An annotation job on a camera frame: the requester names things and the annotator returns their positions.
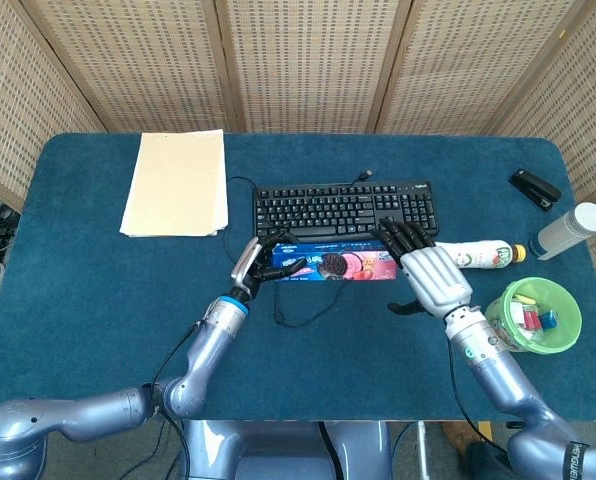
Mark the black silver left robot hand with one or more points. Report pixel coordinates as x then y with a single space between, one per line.
245 260

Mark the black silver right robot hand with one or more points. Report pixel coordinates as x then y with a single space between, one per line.
435 280

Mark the blue cookie box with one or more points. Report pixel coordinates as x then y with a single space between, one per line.
338 262

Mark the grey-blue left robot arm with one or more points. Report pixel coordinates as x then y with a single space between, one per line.
198 360

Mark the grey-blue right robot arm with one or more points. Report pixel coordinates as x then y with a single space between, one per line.
498 370

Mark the yellow-capped drink bottle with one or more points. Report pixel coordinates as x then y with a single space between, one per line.
483 255

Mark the yellow item in cup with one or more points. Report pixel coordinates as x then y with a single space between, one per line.
525 299

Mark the black computer keyboard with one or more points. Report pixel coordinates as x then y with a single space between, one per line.
328 205

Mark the manila paper folder stack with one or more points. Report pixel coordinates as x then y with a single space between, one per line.
178 185

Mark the red item in cup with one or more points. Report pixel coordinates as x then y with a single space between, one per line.
532 320

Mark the green plastic cup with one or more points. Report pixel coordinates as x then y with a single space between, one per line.
538 340

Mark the blue item in cup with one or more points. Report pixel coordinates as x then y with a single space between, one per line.
549 320

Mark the black stapler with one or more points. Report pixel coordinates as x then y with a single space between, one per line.
535 189

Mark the blue carpet table mat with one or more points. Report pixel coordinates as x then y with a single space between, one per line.
328 375

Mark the white cylindrical thermos bottle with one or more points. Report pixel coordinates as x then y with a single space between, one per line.
568 227

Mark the brown boot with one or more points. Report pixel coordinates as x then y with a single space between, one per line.
455 440

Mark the metal table leg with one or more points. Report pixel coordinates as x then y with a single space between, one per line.
421 450

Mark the blue jeans leg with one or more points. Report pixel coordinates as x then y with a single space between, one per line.
488 465

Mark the grey-blue robot torso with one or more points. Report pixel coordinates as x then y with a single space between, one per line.
278 450

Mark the woven folding screen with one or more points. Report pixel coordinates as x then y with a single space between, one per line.
308 60

